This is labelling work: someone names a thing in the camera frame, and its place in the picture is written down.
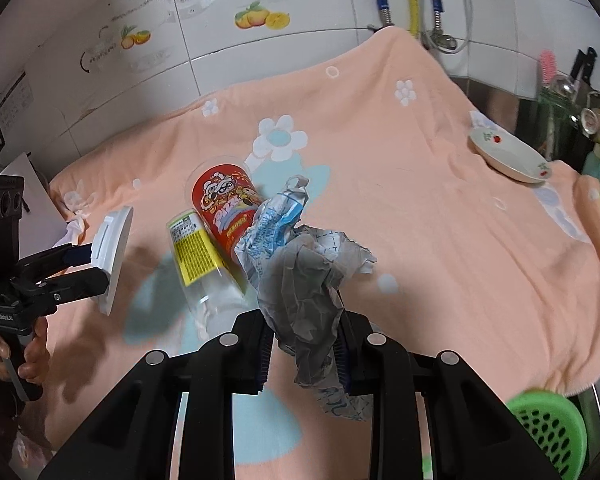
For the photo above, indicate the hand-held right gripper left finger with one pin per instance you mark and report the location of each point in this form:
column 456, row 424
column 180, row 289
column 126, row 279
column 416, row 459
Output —
column 262, row 365

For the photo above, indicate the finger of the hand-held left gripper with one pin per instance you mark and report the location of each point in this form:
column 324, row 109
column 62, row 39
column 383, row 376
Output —
column 75, row 285
column 77, row 255

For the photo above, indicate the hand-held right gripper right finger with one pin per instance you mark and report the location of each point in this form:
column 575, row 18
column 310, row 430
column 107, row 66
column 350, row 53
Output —
column 340, row 367

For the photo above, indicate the white round lid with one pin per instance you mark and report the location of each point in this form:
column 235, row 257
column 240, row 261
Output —
column 112, row 255

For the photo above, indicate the white paper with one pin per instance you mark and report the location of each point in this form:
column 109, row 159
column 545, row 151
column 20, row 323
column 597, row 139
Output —
column 305, row 290

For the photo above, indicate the green plastic basket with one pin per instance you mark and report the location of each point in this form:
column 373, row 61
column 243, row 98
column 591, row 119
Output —
column 550, row 425

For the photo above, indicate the person's left hand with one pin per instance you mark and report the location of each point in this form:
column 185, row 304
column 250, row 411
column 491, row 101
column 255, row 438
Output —
column 37, row 350

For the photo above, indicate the white tissue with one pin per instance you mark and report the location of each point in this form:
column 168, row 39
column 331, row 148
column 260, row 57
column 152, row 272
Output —
column 72, row 232

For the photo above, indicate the white paper bag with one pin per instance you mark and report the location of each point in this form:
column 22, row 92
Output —
column 25, row 170

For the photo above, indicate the clear bottle with yellow label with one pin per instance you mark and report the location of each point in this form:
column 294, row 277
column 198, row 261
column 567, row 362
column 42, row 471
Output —
column 195, row 255

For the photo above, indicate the peach flower printed blanket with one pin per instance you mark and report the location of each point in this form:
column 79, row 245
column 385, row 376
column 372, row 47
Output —
column 430, row 260

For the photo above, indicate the crumpled blue foil packet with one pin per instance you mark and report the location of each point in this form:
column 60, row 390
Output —
column 272, row 225

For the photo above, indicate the red snack cup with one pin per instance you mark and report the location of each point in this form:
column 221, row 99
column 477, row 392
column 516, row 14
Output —
column 225, row 210

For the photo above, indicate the white dish with red print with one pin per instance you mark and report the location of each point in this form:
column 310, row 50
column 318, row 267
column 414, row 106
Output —
column 505, row 155

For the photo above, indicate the steel sink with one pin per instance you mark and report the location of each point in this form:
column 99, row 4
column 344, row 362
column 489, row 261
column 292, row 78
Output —
column 485, row 97

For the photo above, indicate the glass jar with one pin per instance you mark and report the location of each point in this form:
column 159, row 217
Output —
column 557, row 110

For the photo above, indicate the metal faucet valve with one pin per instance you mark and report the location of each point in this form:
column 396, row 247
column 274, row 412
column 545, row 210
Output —
column 447, row 42

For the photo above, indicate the pink brush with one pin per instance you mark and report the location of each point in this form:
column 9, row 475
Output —
column 546, row 65

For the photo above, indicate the wall notice sticker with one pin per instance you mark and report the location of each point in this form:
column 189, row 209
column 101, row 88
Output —
column 12, row 92

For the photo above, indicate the fruit wall sticker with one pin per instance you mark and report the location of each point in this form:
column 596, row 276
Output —
column 135, row 37
column 262, row 17

